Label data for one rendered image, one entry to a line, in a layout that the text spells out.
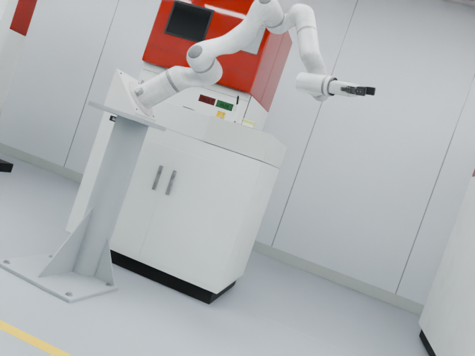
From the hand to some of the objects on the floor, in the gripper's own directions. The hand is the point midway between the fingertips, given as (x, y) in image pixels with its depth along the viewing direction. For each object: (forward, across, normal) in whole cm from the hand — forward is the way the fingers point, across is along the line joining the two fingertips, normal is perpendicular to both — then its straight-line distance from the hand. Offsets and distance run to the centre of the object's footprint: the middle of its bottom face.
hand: (367, 91), depth 187 cm
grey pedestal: (-107, -64, +100) cm, 160 cm away
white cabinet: (-118, +3, +122) cm, 170 cm away
